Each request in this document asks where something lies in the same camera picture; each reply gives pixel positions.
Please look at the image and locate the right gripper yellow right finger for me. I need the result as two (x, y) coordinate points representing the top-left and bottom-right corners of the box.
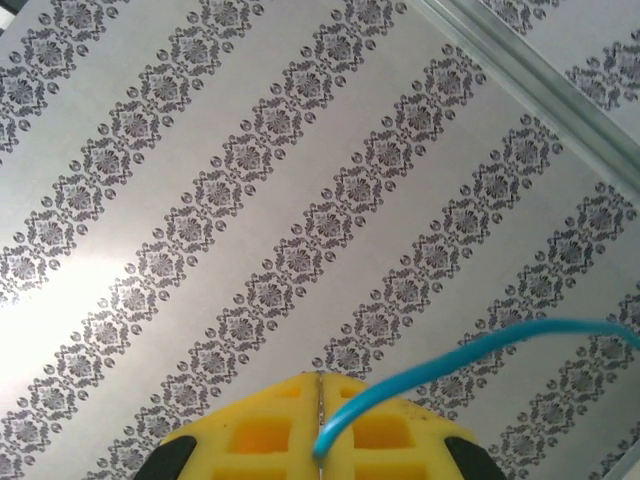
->
(321, 373), (502, 480)

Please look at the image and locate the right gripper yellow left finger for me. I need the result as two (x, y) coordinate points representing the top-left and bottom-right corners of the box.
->
(139, 372), (322, 480)

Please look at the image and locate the thin blue cable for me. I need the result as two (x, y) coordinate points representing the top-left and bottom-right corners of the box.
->
(312, 318), (640, 460)

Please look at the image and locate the aluminium right frame post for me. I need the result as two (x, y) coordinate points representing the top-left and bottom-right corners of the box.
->
(419, 0), (640, 191)

